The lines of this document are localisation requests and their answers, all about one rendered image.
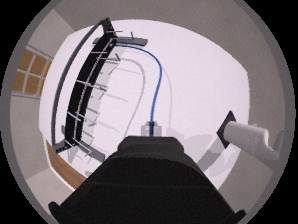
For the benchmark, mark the grey metal rack with black panel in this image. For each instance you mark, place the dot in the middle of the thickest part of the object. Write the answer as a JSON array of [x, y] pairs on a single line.
[[81, 91]]

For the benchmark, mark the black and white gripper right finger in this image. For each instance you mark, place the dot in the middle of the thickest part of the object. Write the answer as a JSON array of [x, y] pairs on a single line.
[[157, 130]]

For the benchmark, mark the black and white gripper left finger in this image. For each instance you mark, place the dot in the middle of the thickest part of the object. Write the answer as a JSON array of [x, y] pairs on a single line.
[[145, 130]]

